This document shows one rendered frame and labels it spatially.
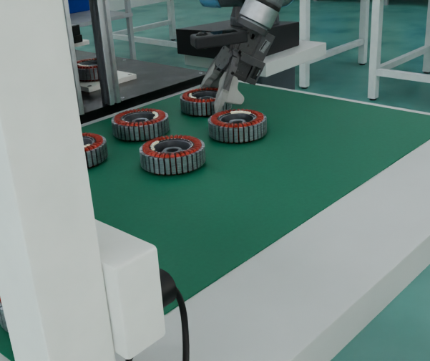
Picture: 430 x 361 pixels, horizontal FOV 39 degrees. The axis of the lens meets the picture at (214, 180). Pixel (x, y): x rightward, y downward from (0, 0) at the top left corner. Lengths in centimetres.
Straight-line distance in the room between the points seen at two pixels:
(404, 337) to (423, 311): 15
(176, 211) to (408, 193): 35
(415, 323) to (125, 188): 119
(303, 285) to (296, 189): 26
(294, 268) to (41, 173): 41
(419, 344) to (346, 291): 117
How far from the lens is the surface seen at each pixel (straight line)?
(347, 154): 109
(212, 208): 90
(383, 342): 187
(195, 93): 137
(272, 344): 64
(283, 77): 197
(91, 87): 150
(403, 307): 202
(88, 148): 108
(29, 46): 41
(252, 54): 134
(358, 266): 77
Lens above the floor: 115
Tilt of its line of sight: 24 degrees down
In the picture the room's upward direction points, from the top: 3 degrees counter-clockwise
